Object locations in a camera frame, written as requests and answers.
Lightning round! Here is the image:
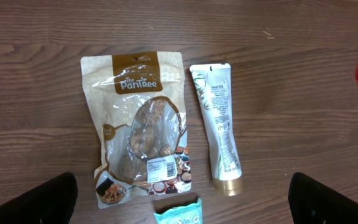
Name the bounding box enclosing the light blue snack packet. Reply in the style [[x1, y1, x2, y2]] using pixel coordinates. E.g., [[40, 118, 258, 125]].
[[154, 198, 203, 224]]

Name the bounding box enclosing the white tube with gold cap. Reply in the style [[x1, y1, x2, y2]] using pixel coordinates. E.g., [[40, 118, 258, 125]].
[[190, 63, 242, 196]]

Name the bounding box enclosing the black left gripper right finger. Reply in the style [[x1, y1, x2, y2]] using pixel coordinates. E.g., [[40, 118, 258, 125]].
[[288, 172, 358, 224]]

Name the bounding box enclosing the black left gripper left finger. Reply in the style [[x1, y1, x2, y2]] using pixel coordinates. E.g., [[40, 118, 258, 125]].
[[0, 172, 78, 224]]

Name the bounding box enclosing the brown snack pouch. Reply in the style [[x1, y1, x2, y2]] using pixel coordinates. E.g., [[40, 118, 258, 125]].
[[80, 52, 191, 209]]

